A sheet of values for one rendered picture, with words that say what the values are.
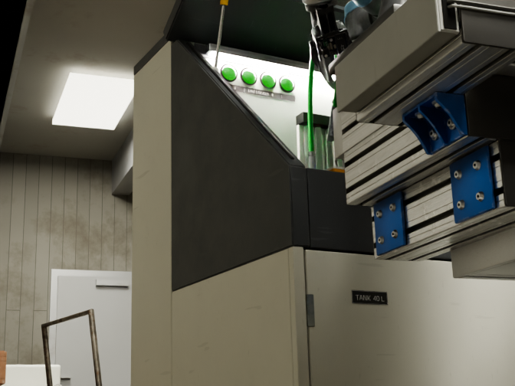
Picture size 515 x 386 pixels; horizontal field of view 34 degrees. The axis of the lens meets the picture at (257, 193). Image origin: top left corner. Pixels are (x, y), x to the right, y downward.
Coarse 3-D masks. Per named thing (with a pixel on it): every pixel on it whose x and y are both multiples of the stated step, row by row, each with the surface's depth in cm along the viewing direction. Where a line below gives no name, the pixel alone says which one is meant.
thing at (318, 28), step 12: (336, 0) 181; (324, 12) 178; (324, 24) 182; (336, 24) 185; (312, 36) 187; (324, 36) 181; (336, 36) 181; (348, 36) 181; (324, 48) 184; (336, 48) 184
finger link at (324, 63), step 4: (324, 60) 187; (328, 60) 189; (320, 64) 190; (324, 64) 188; (328, 64) 190; (320, 68) 190; (324, 68) 189; (328, 68) 190; (324, 72) 190; (328, 72) 191; (324, 76) 191; (328, 76) 187; (332, 76) 191; (328, 80) 187; (332, 80) 192; (328, 84) 192; (332, 84) 192; (332, 88) 193
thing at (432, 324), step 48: (336, 288) 163; (384, 288) 168; (432, 288) 174; (480, 288) 180; (336, 336) 160; (384, 336) 165; (432, 336) 171; (480, 336) 177; (336, 384) 158; (384, 384) 163; (432, 384) 168; (480, 384) 174
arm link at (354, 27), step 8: (352, 8) 209; (360, 8) 208; (352, 16) 209; (360, 16) 207; (368, 16) 206; (344, 24) 212; (352, 24) 208; (360, 24) 207; (368, 24) 206; (352, 32) 208; (360, 32) 207; (352, 40) 207
